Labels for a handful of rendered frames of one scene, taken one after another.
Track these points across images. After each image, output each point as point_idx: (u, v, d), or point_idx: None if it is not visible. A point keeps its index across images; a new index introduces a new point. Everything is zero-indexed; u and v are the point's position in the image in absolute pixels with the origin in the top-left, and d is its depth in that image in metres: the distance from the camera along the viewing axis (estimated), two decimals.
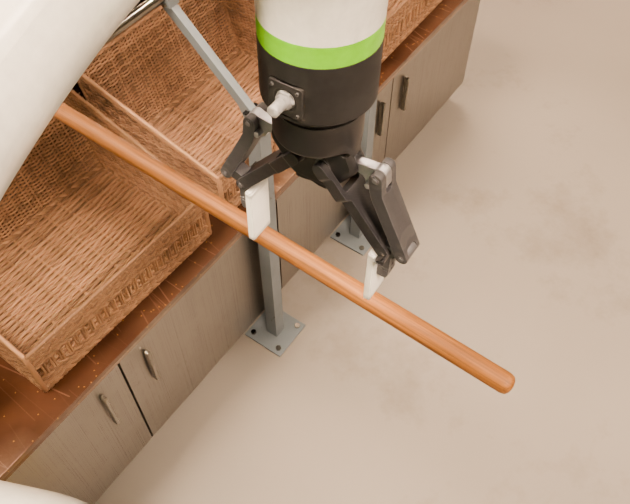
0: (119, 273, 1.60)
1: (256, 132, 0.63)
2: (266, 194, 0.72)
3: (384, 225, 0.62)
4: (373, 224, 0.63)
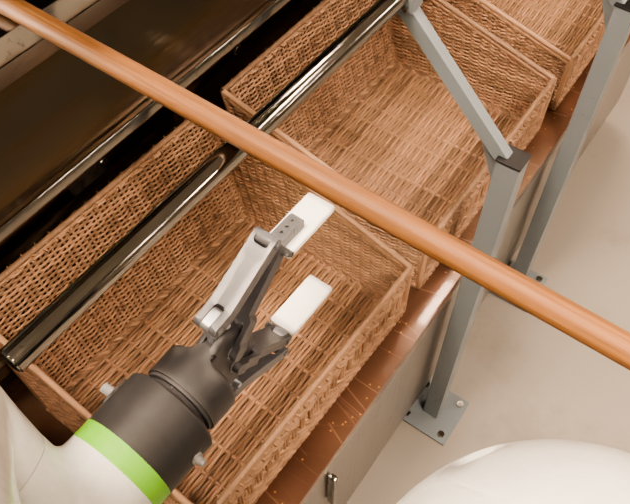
0: (318, 383, 1.14)
1: (206, 315, 0.62)
2: (299, 242, 0.65)
3: None
4: None
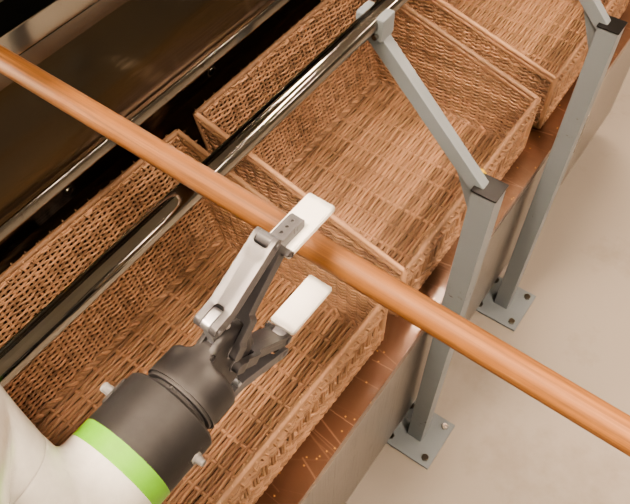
0: (289, 420, 1.11)
1: (205, 315, 0.62)
2: (299, 242, 0.65)
3: None
4: None
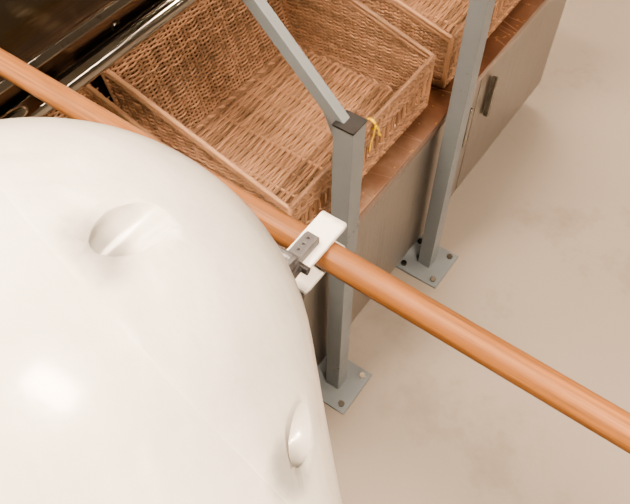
0: None
1: None
2: (314, 257, 0.71)
3: None
4: None
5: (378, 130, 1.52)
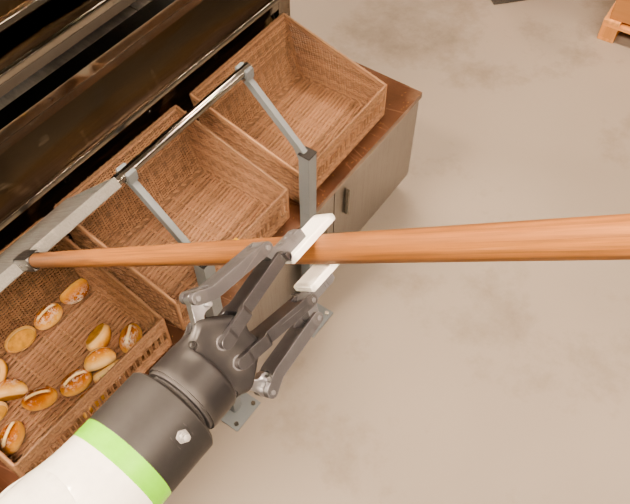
0: (91, 390, 1.96)
1: None
2: (305, 250, 0.71)
3: (280, 344, 0.71)
4: None
5: None
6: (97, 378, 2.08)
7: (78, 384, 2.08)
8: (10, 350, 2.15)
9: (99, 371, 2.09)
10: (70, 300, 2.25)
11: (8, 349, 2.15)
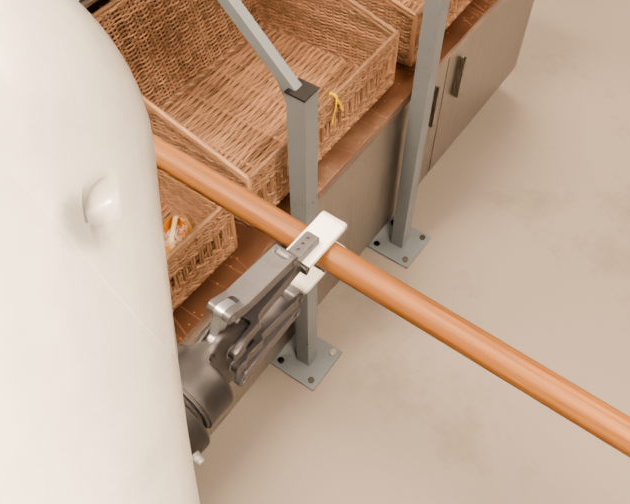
0: None
1: (215, 308, 0.63)
2: (314, 257, 0.71)
3: None
4: (267, 312, 0.72)
5: (340, 104, 1.54)
6: None
7: None
8: None
9: None
10: None
11: None
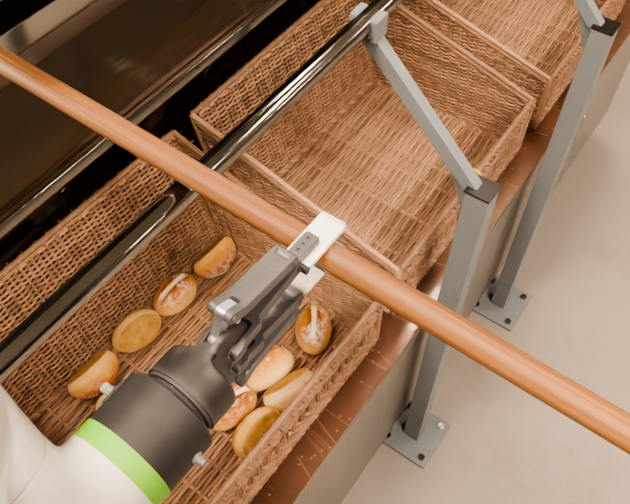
0: (283, 419, 1.11)
1: (216, 309, 0.63)
2: (314, 257, 0.71)
3: None
4: (267, 312, 0.72)
5: None
6: (271, 403, 1.23)
7: (239, 410, 1.23)
8: (123, 348, 1.30)
9: (274, 390, 1.24)
10: (212, 273, 1.40)
11: (119, 346, 1.30)
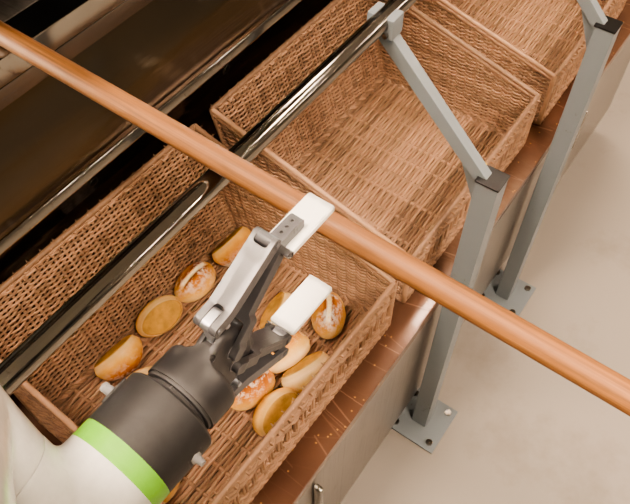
0: (302, 397, 1.17)
1: (205, 315, 0.62)
2: (299, 242, 0.65)
3: None
4: None
5: None
6: (289, 384, 1.29)
7: (258, 391, 1.29)
8: (147, 332, 1.36)
9: (292, 372, 1.30)
10: (230, 262, 1.46)
11: (143, 331, 1.36)
